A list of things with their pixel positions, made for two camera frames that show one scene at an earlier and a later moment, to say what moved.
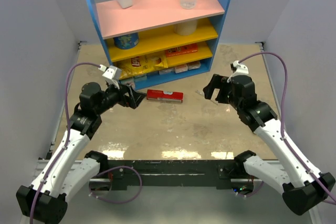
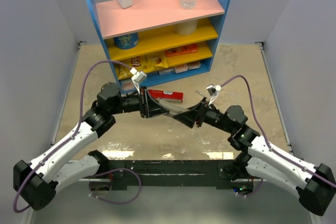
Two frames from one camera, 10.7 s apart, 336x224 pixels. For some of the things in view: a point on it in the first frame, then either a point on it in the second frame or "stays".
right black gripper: x=214 y=83 -> x=189 y=118
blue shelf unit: x=156 y=39 stays
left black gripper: x=134 y=98 -> x=149 y=107
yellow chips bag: x=141 y=65 stays
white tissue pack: x=193 y=65 stays
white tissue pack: x=167 y=71 stays
